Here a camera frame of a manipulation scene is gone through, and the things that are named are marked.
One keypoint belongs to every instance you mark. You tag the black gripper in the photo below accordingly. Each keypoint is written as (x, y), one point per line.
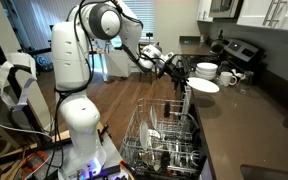
(178, 68)

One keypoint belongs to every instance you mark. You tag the white dinner plate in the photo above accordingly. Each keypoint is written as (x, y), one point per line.
(202, 85)

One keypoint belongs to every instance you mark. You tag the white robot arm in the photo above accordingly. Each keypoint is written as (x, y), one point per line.
(70, 45)

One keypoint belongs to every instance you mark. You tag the robot base platform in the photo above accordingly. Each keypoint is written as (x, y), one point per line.
(92, 155)

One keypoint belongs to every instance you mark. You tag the white plate in rack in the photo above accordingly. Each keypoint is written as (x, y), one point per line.
(143, 134)
(153, 116)

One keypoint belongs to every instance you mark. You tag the stack of white bowls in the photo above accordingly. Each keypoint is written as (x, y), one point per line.
(206, 70)

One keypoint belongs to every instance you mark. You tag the white coffee mug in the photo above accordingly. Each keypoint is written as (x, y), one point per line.
(227, 79)

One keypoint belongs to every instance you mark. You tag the black kettle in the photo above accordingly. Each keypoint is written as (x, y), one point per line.
(218, 44)

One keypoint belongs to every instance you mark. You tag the stainless steel stove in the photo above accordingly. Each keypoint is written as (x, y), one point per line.
(241, 55)

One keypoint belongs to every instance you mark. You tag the clear glass jar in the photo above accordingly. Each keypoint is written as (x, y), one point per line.
(248, 78)

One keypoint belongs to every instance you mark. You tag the microwave oven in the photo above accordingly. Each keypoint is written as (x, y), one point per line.
(225, 8)

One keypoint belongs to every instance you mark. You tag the kitchen sink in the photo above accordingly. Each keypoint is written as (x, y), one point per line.
(250, 172)

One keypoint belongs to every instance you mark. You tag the white upper cabinet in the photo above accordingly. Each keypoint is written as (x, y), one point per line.
(272, 14)

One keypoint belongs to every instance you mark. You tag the wire dishwasher rack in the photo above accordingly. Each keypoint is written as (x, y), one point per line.
(174, 147)

